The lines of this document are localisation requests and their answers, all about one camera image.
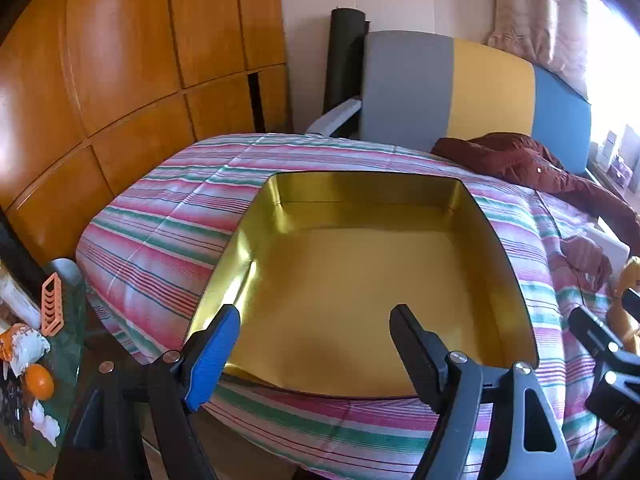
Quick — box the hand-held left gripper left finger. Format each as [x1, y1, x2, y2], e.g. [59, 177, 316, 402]
[55, 304, 242, 480]

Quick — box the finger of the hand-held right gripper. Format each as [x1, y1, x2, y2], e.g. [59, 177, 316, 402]
[569, 306, 640, 368]
[586, 367, 640, 433]

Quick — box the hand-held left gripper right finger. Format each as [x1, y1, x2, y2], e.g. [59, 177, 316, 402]
[389, 304, 577, 480]

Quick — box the yellow sponge block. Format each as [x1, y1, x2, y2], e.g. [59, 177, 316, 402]
[607, 255, 640, 351]

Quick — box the gold tin box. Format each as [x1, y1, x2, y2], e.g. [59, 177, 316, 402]
[185, 171, 540, 401]

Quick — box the striped blanket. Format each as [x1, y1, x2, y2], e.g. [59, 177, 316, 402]
[75, 132, 621, 478]

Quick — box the green glass side table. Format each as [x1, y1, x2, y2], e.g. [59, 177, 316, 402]
[0, 260, 96, 476]

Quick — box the wooden desk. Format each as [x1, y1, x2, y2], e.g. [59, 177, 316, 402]
[585, 160, 640, 206]

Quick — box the orange plastic rack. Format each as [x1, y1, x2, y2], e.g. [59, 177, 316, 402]
[41, 272, 65, 336]

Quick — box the purple box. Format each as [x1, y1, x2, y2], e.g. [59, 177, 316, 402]
[607, 154, 638, 183]

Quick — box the orange fruit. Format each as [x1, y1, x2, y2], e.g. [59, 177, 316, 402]
[25, 364, 55, 401]

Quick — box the white crumpled tissue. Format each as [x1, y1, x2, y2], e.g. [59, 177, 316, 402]
[30, 402, 61, 446]
[5, 330, 51, 376]

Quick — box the maroon jacket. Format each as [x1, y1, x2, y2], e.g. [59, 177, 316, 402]
[431, 132, 640, 261]

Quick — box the white paper roll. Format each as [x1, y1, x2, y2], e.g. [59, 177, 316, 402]
[0, 265, 41, 326]

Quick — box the grey yellow blue headboard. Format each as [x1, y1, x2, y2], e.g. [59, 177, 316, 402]
[305, 30, 593, 176]

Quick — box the wooden wardrobe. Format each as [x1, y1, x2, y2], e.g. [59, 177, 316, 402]
[0, 0, 296, 266]

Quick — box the black rolled mat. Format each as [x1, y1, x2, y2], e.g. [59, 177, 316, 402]
[322, 7, 371, 116]

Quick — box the pink patterned curtain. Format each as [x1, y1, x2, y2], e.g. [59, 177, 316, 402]
[487, 0, 591, 96]

